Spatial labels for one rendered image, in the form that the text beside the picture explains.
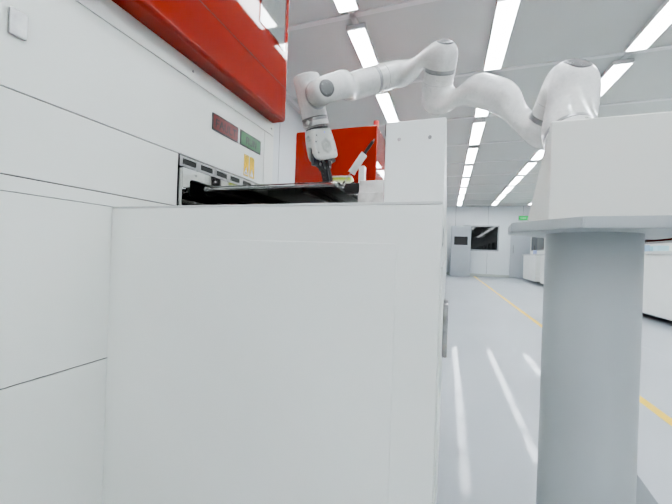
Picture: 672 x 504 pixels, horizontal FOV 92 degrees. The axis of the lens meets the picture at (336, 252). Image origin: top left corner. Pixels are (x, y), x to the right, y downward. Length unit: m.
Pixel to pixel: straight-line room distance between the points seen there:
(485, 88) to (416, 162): 0.67
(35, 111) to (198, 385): 0.52
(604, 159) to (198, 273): 0.75
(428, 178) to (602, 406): 0.53
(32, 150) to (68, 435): 0.50
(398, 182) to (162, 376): 0.54
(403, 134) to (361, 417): 0.44
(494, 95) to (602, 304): 0.68
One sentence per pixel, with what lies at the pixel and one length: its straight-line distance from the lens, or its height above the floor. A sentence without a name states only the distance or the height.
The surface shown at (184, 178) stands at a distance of 0.91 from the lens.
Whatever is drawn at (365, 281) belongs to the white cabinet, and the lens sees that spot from 0.48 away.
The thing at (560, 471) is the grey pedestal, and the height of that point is 0.33.
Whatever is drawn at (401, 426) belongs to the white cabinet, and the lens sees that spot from 0.53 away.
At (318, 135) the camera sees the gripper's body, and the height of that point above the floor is 1.11.
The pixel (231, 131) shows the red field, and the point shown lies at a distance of 1.10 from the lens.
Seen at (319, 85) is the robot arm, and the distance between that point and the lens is 1.05.
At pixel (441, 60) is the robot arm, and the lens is 1.25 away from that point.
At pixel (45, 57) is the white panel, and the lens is 0.78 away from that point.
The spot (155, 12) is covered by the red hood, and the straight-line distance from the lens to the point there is 0.91.
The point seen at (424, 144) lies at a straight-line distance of 0.56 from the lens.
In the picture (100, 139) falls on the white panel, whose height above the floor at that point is 0.94.
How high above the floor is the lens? 0.74
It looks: level
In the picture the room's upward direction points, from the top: 2 degrees clockwise
